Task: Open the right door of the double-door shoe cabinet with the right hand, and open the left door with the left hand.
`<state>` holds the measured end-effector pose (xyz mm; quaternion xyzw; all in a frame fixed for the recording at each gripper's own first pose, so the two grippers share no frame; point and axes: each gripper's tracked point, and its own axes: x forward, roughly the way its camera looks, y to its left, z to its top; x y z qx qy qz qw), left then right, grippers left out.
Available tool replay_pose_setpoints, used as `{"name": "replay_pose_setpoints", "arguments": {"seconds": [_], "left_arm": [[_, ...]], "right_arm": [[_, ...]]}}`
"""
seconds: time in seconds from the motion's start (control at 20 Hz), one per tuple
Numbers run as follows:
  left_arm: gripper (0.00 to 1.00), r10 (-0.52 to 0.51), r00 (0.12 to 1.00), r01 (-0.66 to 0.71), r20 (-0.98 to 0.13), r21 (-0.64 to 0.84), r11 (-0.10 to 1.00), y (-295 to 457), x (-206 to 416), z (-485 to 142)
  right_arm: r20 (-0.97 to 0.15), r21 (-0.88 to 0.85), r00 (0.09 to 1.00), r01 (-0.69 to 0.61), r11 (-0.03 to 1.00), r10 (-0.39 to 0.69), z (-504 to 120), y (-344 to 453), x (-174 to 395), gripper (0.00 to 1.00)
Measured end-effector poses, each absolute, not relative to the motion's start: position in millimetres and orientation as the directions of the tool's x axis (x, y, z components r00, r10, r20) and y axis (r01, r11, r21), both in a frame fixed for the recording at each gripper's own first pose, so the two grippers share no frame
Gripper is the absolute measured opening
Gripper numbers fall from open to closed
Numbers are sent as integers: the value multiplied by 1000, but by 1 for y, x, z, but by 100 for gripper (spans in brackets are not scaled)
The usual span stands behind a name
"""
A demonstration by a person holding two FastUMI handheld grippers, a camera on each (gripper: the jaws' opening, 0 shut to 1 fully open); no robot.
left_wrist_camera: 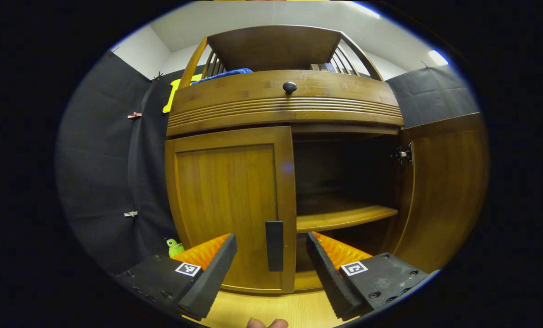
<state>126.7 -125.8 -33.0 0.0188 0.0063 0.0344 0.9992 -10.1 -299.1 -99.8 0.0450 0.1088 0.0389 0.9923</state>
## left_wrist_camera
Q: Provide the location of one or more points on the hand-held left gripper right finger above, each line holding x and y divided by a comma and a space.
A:
326, 275

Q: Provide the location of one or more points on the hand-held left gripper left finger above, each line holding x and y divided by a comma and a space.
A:
210, 282

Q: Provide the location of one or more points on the wooden shoe cabinet door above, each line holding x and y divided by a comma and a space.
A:
226, 205
444, 191

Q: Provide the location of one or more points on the wooden double-door shoe cabinet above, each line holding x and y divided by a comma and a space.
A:
262, 50

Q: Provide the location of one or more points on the metal door hinge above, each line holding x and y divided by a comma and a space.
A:
403, 154

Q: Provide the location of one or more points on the green toy frog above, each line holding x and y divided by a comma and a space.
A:
175, 248

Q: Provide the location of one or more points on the wooden inner shelf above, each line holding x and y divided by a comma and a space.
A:
340, 214

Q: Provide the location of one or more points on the silver clip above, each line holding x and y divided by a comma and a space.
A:
130, 213

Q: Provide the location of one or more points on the wooden ribbed drawer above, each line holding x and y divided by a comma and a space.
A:
276, 109

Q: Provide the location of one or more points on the red clip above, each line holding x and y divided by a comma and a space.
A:
134, 115

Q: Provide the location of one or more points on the black round drawer knob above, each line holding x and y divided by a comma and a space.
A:
289, 87

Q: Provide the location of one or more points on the grey book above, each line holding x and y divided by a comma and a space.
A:
330, 67

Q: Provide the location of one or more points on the blue cloth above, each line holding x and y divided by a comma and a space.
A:
226, 74

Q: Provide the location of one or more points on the ceiling light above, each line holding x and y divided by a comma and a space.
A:
437, 57

